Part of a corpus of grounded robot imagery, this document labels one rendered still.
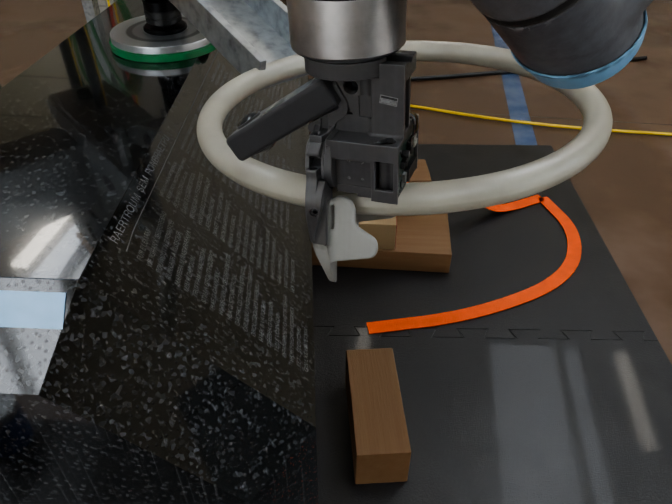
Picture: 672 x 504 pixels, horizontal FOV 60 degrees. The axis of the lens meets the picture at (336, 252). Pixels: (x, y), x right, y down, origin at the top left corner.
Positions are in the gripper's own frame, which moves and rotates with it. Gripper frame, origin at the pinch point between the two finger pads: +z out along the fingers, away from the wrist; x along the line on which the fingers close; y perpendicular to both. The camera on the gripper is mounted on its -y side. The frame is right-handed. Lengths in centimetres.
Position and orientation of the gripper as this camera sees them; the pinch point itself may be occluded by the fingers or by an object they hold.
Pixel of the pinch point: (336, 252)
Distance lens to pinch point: 58.3
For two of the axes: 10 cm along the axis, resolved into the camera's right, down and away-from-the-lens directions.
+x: 3.4, -5.6, 7.6
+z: 0.5, 8.1, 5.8
